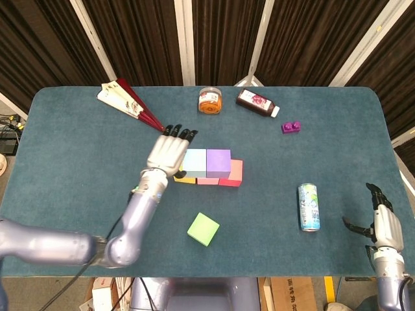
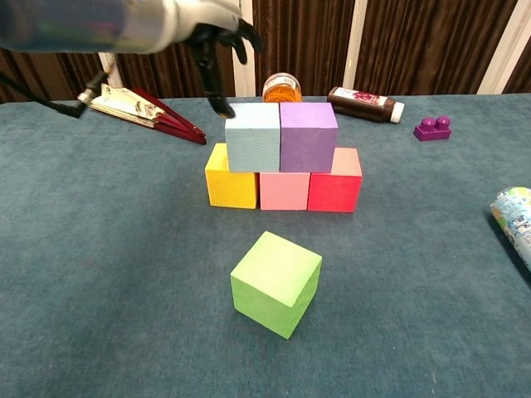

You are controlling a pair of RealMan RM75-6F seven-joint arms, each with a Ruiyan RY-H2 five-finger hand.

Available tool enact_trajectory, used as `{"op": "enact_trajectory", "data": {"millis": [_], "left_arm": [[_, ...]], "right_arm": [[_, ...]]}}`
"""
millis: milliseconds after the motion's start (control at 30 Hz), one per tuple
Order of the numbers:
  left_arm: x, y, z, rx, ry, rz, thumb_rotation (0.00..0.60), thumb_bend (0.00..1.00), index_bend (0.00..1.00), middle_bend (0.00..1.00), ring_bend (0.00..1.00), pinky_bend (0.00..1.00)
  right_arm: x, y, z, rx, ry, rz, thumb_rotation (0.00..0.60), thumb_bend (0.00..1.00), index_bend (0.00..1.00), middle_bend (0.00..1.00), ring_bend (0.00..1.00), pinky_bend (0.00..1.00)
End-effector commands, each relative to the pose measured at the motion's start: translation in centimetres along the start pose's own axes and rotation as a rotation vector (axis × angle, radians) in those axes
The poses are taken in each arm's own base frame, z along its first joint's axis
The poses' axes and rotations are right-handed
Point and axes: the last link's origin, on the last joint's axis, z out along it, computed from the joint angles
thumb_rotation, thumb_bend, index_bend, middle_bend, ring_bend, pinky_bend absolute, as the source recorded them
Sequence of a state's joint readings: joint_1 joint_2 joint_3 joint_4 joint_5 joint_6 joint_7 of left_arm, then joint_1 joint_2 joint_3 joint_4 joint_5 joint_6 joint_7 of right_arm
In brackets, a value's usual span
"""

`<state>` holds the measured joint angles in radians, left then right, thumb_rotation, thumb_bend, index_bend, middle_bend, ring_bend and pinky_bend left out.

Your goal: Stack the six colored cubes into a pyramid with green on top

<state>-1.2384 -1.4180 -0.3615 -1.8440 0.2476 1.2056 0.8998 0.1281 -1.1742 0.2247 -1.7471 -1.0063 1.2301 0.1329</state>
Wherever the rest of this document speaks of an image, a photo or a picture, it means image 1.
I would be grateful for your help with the teal felt table cover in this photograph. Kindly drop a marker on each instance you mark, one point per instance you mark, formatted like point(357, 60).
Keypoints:
point(259, 259)

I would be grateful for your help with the white shoe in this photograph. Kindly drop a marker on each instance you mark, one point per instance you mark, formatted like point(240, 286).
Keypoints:
point(337, 307)

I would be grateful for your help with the light pink foam cube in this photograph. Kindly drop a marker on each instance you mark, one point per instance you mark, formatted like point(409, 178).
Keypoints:
point(207, 181)

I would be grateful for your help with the brown cardboard box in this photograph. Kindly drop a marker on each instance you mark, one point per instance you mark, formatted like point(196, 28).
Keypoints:
point(291, 294)

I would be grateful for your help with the beige round object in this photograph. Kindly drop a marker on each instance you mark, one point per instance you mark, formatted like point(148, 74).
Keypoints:
point(2, 165)

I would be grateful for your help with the purple foam cube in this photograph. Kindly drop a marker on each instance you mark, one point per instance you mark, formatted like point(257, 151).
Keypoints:
point(218, 162)

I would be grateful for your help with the light blue foam cube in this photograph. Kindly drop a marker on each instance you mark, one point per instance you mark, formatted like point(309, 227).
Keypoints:
point(196, 162)

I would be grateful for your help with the clear jar with orange contents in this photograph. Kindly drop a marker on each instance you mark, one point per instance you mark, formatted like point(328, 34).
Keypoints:
point(210, 105)

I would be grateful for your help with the red foam cube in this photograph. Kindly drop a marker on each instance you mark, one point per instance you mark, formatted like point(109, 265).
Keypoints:
point(236, 173)

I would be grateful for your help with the brown bottle with white cap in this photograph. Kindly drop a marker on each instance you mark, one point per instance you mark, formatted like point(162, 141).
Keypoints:
point(254, 102)

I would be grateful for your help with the folding fan with red ribs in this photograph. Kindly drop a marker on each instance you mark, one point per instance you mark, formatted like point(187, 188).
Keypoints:
point(120, 100)

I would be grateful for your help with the yellow foam cube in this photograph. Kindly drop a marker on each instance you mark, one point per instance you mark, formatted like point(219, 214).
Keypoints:
point(189, 180)

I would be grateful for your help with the yellow post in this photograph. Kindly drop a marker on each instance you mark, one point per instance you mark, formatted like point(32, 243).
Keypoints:
point(330, 288)

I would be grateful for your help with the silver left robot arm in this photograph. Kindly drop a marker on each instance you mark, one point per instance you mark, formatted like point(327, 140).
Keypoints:
point(48, 247)

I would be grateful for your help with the purple toy brick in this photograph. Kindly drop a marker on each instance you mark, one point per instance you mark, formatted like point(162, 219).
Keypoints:
point(290, 128)

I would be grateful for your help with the white cardboard box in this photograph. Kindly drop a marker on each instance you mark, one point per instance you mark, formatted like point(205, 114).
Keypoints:
point(102, 296)

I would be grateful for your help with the blue green drink can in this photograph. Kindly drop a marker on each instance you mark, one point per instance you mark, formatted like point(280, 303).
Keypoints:
point(308, 207)

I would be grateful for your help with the green foam cube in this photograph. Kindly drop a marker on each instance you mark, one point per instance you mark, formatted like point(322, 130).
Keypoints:
point(202, 228)

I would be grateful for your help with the silver robot torso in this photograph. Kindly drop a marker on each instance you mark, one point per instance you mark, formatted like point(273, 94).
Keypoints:
point(201, 294)

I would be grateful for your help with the light wooden board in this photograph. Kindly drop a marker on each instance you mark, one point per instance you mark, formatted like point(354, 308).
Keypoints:
point(267, 294)

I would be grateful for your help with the dark brown curtain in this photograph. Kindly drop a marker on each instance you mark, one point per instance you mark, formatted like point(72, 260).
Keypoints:
point(146, 39)

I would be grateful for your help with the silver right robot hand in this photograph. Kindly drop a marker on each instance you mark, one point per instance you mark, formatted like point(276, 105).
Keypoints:
point(387, 230)

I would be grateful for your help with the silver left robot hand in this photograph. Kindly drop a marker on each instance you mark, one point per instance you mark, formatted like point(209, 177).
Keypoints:
point(167, 152)

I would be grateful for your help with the black box on floor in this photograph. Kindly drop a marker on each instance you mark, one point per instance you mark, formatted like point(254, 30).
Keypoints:
point(8, 145)

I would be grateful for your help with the white frame post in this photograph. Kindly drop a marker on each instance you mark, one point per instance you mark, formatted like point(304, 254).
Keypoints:
point(9, 105)
point(259, 42)
point(366, 42)
point(403, 138)
point(90, 35)
point(184, 39)

